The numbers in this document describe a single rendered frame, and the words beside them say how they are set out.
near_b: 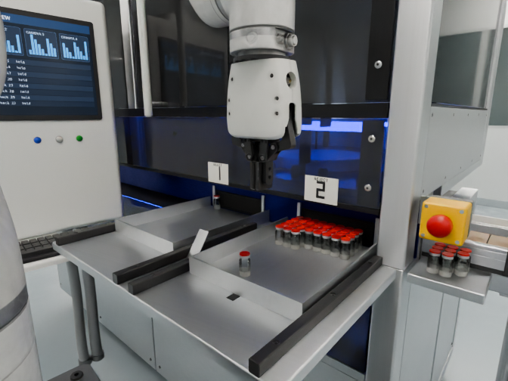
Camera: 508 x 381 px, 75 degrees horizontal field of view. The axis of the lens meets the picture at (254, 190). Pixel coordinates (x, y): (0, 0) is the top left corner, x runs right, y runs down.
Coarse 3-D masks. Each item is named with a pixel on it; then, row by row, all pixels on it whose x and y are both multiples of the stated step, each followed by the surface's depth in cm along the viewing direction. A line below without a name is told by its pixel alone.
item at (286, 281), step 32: (192, 256) 65; (224, 256) 72; (256, 256) 73; (288, 256) 73; (320, 256) 73; (352, 256) 73; (224, 288) 60; (256, 288) 54; (288, 288) 59; (320, 288) 53
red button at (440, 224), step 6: (432, 216) 58; (438, 216) 57; (444, 216) 57; (432, 222) 58; (438, 222) 57; (444, 222) 57; (450, 222) 57; (426, 228) 59; (432, 228) 58; (438, 228) 57; (444, 228) 57; (450, 228) 56; (432, 234) 58; (438, 234) 57; (444, 234) 57
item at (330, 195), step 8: (312, 176) 76; (312, 184) 76; (320, 184) 75; (328, 184) 74; (336, 184) 72; (312, 192) 77; (320, 192) 75; (328, 192) 74; (336, 192) 73; (312, 200) 77; (320, 200) 76; (328, 200) 74; (336, 200) 73
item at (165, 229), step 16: (160, 208) 98; (176, 208) 103; (192, 208) 108; (208, 208) 110; (128, 224) 84; (144, 224) 94; (160, 224) 94; (176, 224) 94; (192, 224) 94; (208, 224) 94; (224, 224) 94; (240, 224) 88; (144, 240) 80; (160, 240) 75; (176, 240) 82; (192, 240) 76
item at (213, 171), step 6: (210, 162) 98; (210, 168) 98; (216, 168) 97; (222, 168) 95; (210, 174) 99; (216, 174) 97; (222, 174) 96; (210, 180) 99; (216, 180) 98; (222, 180) 96
